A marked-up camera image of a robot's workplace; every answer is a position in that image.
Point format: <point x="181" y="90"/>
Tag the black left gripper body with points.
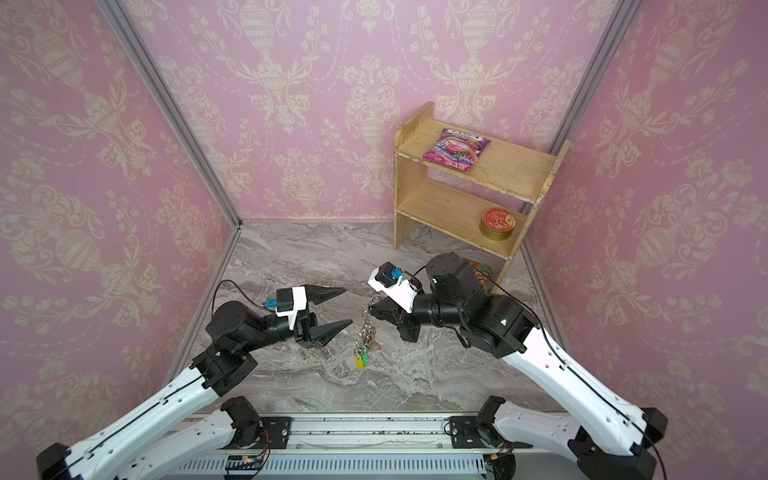
<point x="305" y="322"/>

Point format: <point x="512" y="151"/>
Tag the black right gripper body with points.
<point x="407" y="312"/>

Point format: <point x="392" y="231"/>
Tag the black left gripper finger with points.
<point x="321" y="294"/>
<point x="322" y="335"/>

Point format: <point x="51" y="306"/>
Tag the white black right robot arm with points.
<point x="606" y="436"/>

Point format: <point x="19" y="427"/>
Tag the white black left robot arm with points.
<point x="144" y="443"/>

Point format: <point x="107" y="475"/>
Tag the green orange food packet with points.
<point x="483" y="272"/>

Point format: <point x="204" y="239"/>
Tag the red round tin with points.
<point x="497" y="224"/>

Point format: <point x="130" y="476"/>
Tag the pink snack packet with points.
<point x="457" y="149"/>

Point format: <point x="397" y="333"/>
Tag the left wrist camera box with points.
<point x="288" y="304"/>

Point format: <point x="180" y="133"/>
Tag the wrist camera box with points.
<point x="288" y="304"/>
<point x="396" y="284"/>

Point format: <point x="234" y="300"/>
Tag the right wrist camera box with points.
<point x="396" y="284"/>

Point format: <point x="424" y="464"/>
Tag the aluminium front rail base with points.
<point x="436" y="445"/>

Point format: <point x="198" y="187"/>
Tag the aluminium corner frame post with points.
<point x="118" y="18"/>

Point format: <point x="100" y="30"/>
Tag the right aluminium corner post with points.
<point x="617" y="25"/>

